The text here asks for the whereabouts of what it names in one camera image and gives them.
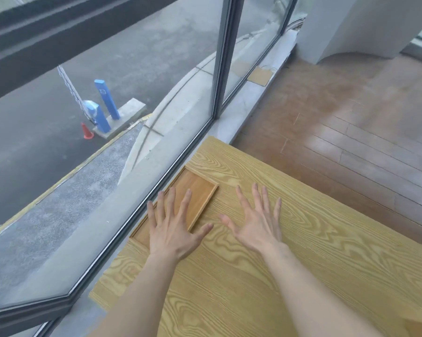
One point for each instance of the grey concrete base slab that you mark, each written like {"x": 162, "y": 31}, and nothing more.
{"x": 130, "y": 112}

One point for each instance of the person's right little finger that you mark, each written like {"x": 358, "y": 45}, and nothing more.
{"x": 277, "y": 214}

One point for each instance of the blue slanted post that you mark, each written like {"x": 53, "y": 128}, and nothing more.
{"x": 107, "y": 100}

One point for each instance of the person's left thumb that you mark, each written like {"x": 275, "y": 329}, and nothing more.
{"x": 203, "y": 234}

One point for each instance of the dark grey window frame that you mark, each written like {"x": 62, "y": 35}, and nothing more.
{"x": 225, "y": 66}

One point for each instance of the person's left little finger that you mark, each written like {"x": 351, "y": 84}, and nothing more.
{"x": 152, "y": 215}

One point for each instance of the person's right forearm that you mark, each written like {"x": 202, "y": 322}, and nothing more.
{"x": 313, "y": 294}

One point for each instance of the pale stone window sill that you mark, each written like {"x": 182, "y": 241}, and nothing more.
{"x": 246, "y": 101}

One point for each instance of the person's left forearm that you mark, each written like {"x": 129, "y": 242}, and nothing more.
{"x": 140, "y": 298}

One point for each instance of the person's left middle finger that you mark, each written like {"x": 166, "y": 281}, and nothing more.
{"x": 172, "y": 205}

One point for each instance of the shallow rectangular wooden tray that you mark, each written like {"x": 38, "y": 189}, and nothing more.
{"x": 198, "y": 193}

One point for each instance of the person's right middle finger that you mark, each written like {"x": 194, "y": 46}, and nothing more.
{"x": 257, "y": 200}

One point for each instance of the blue barrier gate machine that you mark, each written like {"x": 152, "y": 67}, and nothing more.
{"x": 98, "y": 117}

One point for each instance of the flat brown cardboard piece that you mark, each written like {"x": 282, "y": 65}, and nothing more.
{"x": 261, "y": 76}

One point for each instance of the orange traffic cone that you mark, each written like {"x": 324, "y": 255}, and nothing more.
{"x": 87, "y": 132}

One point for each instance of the white curved pillar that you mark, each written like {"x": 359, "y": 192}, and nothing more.
{"x": 355, "y": 24}

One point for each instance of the person's right hand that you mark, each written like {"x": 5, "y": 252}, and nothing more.
{"x": 260, "y": 231}

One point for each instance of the person's left hand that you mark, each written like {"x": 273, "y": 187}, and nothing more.
{"x": 170, "y": 238}

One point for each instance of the person's right thumb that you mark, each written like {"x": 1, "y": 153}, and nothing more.
{"x": 229, "y": 225}

